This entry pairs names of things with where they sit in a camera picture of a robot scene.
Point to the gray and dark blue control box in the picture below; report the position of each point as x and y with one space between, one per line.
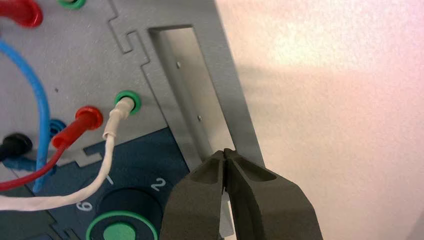
82 49

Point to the green rotary knob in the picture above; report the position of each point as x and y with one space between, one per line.
119 232

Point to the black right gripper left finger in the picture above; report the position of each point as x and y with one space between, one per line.
195 205

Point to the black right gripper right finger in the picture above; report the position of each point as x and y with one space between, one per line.
268 208

